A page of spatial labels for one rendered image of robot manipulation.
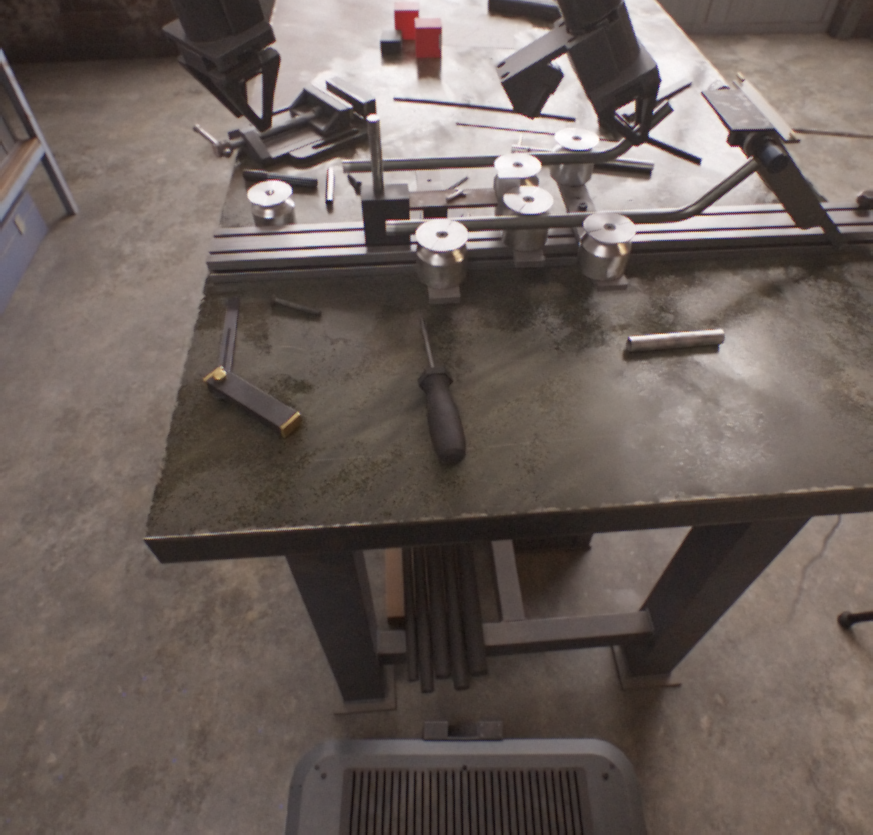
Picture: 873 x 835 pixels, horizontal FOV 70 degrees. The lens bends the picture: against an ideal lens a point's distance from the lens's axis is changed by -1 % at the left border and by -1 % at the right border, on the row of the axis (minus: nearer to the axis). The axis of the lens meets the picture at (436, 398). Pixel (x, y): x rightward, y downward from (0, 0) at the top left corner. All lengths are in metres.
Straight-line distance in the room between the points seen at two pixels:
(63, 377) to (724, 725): 1.86
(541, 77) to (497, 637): 0.88
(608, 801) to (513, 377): 0.70
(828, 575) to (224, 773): 1.33
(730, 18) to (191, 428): 3.93
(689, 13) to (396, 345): 3.64
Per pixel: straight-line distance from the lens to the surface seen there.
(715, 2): 4.18
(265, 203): 0.77
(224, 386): 0.61
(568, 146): 0.78
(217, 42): 0.68
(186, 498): 0.56
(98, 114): 3.46
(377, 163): 0.67
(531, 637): 1.20
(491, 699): 1.38
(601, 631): 1.22
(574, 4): 0.68
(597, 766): 1.11
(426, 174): 0.80
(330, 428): 0.57
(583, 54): 0.69
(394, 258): 0.71
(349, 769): 1.09
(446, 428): 0.53
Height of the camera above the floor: 1.33
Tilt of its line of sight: 50 degrees down
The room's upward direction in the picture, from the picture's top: straight up
